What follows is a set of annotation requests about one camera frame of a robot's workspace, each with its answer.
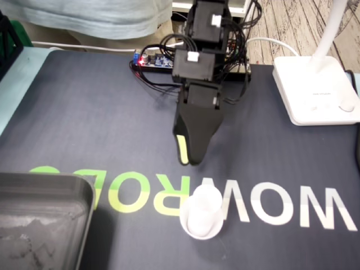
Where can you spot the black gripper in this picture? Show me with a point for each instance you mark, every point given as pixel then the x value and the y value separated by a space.
pixel 201 95

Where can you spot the dark mat with WOWROBO print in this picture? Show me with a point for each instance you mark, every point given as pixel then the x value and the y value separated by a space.
pixel 112 118

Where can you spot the blue circuit board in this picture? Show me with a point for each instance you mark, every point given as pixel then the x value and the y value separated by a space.
pixel 154 60

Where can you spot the short white plastic cup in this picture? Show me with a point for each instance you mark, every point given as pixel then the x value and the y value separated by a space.
pixel 216 229

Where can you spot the white desk lamp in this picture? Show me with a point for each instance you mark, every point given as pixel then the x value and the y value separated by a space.
pixel 312 90

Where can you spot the person in light blue shirt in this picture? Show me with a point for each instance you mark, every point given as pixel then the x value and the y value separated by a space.
pixel 84 17

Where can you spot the black plastic tray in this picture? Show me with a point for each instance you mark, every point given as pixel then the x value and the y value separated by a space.
pixel 42 225

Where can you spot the green box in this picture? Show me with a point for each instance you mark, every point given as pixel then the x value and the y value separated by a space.
pixel 21 33

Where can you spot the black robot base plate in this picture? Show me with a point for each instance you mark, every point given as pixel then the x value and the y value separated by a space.
pixel 152 70

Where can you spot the black truss frame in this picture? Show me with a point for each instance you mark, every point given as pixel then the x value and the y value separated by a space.
pixel 14 52

